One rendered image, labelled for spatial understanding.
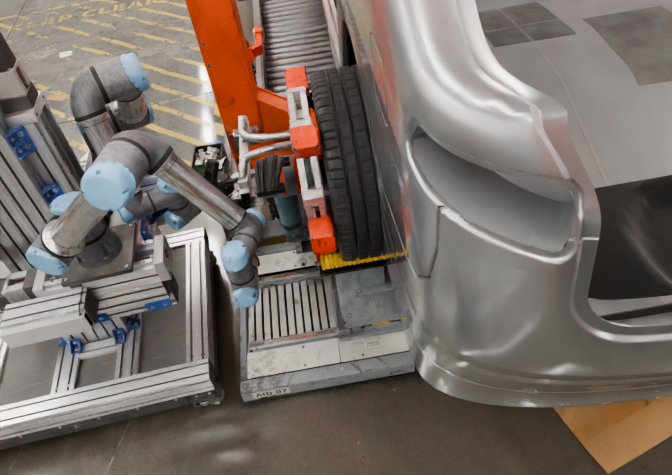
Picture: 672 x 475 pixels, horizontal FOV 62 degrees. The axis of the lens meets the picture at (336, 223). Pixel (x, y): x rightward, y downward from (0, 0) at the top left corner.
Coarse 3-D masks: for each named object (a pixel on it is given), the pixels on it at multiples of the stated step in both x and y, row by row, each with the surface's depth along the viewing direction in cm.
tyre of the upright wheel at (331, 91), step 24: (336, 72) 180; (312, 96) 202; (336, 96) 169; (360, 96) 169; (336, 120) 166; (360, 120) 165; (336, 144) 164; (360, 144) 164; (336, 168) 164; (360, 168) 165; (336, 192) 165; (360, 192) 166; (336, 216) 169; (360, 216) 169; (360, 240) 176
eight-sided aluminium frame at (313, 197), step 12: (288, 96) 182; (300, 96) 181; (300, 108) 204; (300, 120) 171; (300, 168) 169; (312, 168) 169; (300, 180) 169; (312, 192) 169; (312, 204) 171; (324, 204) 171; (312, 216) 174; (324, 216) 175
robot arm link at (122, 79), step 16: (96, 64) 168; (112, 64) 167; (128, 64) 168; (96, 80) 165; (112, 80) 166; (128, 80) 168; (144, 80) 171; (112, 96) 169; (128, 96) 173; (144, 96) 210; (112, 112) 207; (128, 112) 196; (144, 112) 206; (128, 128) 210
